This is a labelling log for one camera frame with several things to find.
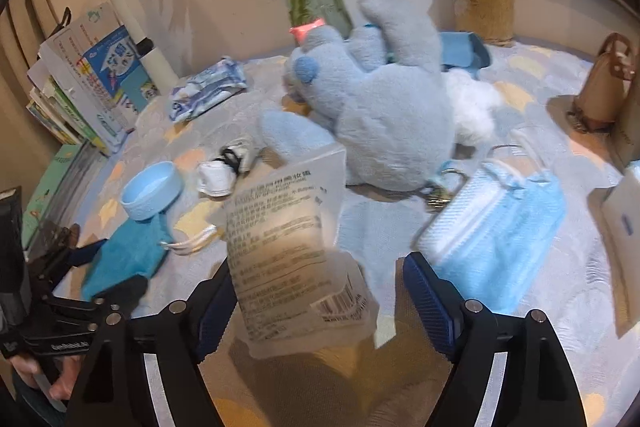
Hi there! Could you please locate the light blue plush toy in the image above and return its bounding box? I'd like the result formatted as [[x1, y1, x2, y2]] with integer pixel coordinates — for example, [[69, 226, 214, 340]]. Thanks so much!
[[260, 0, 454, 193]]

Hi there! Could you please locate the stack of green books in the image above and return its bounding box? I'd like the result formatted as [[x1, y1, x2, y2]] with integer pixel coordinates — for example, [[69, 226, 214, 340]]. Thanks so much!
[[26, 58, 111, 156]]

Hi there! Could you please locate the blue felt pouch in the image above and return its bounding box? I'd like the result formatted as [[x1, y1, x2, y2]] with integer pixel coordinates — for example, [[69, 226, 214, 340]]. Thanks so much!
[[439, 31, 492, 76]]

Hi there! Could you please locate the light blue round lid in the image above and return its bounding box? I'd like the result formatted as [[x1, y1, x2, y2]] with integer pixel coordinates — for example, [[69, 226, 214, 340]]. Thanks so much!
[[120, 160, 183, 221]]

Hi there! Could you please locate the person's left hand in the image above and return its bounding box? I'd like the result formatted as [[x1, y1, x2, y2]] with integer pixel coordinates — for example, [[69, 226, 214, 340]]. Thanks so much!
[[8, 353, 84, 402]]

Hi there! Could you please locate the patterned fan-motif table mat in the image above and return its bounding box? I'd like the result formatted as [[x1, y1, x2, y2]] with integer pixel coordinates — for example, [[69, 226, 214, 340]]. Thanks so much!
[[78, 44, 639, 426]]

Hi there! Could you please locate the translucent printed plastic pouch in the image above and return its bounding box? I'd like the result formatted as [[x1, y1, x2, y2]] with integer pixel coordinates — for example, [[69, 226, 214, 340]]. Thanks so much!
[[212, 144, 380, 359]]

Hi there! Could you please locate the woven pen holder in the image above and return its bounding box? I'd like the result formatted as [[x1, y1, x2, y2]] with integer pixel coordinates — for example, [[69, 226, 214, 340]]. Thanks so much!
[[454, 0, 514, 46]]

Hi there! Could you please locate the blue white tissue packet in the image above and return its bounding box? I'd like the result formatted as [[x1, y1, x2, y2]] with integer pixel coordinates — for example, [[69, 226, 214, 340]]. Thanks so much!
[[168, 56, 247, 124]]

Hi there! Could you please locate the blue cover workbook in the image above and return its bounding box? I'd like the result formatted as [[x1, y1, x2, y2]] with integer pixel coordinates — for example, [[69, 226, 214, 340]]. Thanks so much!
[[82, 25, 160, 127]]

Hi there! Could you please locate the blue face mask pack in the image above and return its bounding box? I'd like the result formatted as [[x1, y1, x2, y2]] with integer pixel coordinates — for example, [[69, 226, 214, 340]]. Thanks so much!
[[416, 144, 566, 314]]

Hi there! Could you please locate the white fluffy plush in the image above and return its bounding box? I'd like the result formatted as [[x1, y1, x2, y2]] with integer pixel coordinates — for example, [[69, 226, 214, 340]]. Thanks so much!
[[442, 68, 503, 146]]

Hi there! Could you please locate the teal blue cloth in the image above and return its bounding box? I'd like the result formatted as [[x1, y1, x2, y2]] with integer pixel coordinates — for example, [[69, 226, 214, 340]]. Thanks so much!
[[80, 212, 172, 300]]

